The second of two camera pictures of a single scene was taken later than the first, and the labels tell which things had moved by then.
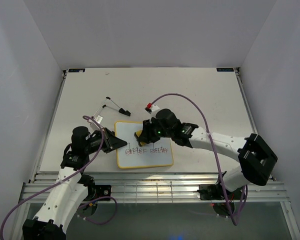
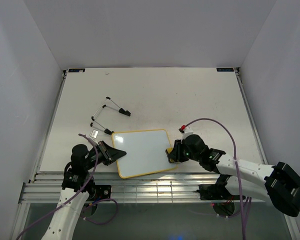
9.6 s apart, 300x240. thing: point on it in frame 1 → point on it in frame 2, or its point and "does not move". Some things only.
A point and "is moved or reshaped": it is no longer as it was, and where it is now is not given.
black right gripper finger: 147,134 → 178,148
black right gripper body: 162,132 → 188,154
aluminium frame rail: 155,186 does not move
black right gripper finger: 148,138 → 175,158
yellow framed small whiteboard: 158,153 is moved or reshaped
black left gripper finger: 111,148 → 112,155
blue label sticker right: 225,69 does not move
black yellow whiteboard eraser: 136,134 → 171,154
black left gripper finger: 111,142 → 113,153
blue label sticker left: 82,70 does not move
